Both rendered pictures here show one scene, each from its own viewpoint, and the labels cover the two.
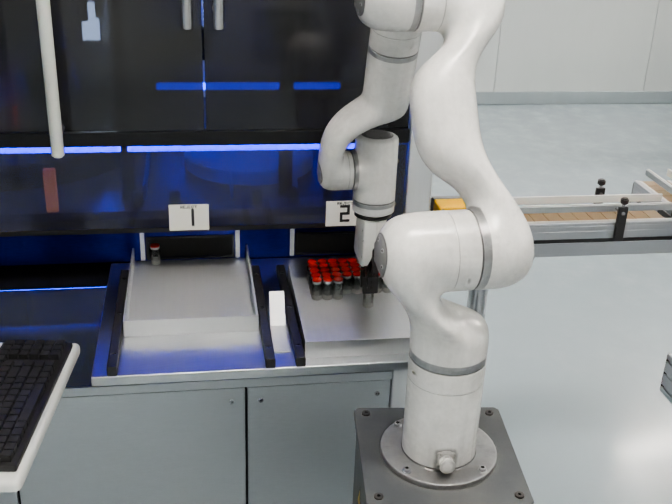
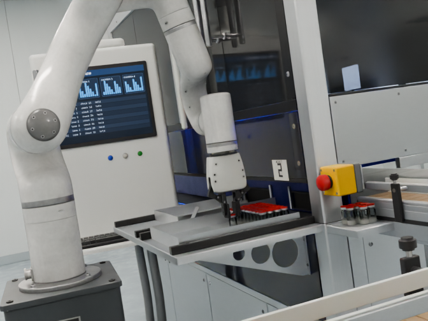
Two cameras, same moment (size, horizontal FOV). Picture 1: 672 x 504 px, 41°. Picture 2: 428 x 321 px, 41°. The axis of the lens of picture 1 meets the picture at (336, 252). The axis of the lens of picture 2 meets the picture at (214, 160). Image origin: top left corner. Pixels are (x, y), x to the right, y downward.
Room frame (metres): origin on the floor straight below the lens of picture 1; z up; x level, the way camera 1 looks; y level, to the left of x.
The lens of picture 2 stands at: (1.30, -1.56, 1.16)
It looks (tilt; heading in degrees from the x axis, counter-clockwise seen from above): 3 degrees down; 78
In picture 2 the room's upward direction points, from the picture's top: 8 degrees counter-clockwise
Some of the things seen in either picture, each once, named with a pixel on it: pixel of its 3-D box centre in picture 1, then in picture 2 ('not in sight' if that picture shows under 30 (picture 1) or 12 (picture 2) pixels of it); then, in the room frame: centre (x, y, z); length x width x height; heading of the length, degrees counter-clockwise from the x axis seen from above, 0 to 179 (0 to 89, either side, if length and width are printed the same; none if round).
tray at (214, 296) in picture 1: (191, 286); (213, 209); (1.68, 0.30, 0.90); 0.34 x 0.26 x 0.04; 10
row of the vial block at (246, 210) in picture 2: (351, 282); (250, 216); (1.71, -0.04, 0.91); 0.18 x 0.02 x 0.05; 99
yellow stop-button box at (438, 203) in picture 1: (449, 216); (340, 179); (1.89, -0.26, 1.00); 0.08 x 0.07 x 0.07; 10
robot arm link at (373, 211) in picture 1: (373, 204); (223, 147); (1.65, -0.07, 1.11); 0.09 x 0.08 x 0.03; 9
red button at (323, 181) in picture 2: not in sight; (325, 182); (1.85, -0.27, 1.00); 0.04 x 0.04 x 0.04; 10
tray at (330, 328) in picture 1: (358, 304); (222, 225); (1.63, -0.05, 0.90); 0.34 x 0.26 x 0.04; 9
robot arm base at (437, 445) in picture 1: (442, 405); (54, 242); (1.19, -0.18, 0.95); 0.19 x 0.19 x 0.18
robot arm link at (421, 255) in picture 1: (434, 287); (38, 153); (1.19, -0.15, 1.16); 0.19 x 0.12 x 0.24; 103
